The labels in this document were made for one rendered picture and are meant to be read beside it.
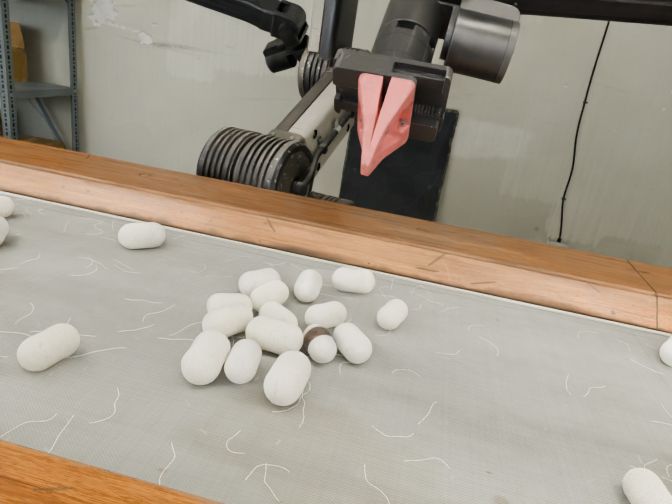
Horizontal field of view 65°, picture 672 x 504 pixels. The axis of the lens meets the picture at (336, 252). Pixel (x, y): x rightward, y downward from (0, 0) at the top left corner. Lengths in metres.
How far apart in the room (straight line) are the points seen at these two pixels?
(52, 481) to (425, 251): 0.36
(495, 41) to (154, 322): 0.38
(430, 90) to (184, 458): 0.36
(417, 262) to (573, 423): 0.20
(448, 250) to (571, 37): 1.92
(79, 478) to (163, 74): 2.54
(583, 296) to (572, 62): 1.91
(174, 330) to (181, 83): 2.35
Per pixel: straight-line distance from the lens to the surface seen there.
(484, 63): 0.54
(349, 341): 0.33
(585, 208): 2.46
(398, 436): 0.29
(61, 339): 0.32
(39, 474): 0.23
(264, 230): 0.50
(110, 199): 0.57
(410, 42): 0.50
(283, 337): 0.32
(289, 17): 1.29
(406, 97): 0.45
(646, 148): 2.46
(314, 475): 0.26
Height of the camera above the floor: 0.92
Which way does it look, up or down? 21 degrees down
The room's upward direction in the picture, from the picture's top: 9 degrees clockwise
